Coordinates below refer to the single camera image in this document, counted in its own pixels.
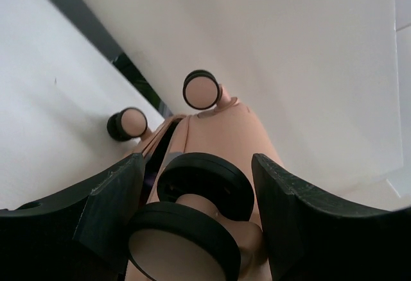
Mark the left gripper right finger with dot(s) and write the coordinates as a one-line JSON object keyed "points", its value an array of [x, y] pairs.
{"points": [[312, 234]]}

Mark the pink suitcase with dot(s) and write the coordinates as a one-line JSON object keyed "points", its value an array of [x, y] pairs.
{"points": [[198, 217]]}

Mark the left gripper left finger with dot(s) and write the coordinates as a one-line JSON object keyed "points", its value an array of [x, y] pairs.
{"points": [[76, 233]]}

